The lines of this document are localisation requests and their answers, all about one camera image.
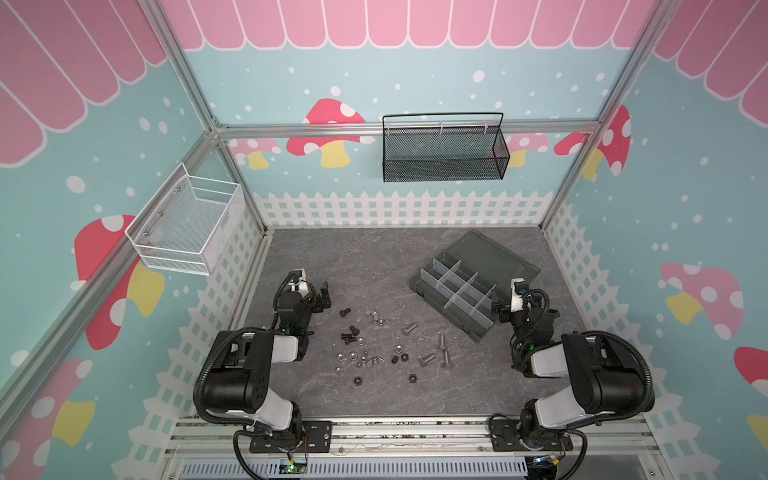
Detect silver washers cluster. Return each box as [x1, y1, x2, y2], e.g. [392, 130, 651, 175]
[334, 351, 386, 376]

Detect white wire mesh basket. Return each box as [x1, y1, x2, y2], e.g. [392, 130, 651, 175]
[125, 164, 245, 276]

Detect white slotted cable duct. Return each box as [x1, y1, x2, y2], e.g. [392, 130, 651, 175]
[179, 457, 529, 480]

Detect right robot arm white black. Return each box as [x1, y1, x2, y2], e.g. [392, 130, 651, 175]
[494, 278, 655, 450]

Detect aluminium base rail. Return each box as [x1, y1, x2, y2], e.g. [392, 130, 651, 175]
[165, 415, 660, 457]

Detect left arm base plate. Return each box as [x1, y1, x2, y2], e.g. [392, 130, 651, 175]
[248, 420, 333, 454]

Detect black wire mesh basket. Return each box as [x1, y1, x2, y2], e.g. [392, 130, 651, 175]
[381, 112, 511, 183]

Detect silver bolt short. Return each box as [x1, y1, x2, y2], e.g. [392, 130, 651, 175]
[419, 353, 436, 367]

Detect dark green compartment organizer box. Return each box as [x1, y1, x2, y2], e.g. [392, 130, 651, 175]
[409, 230, 541, 342]

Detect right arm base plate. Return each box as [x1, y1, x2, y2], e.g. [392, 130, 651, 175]
[486, 415, 573, 452]

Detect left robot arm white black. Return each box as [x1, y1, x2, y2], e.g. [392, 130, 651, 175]
[193, 269, 332, 439]

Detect silver hex bolt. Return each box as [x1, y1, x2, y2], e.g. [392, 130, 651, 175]
[402, 323, 418, 336]

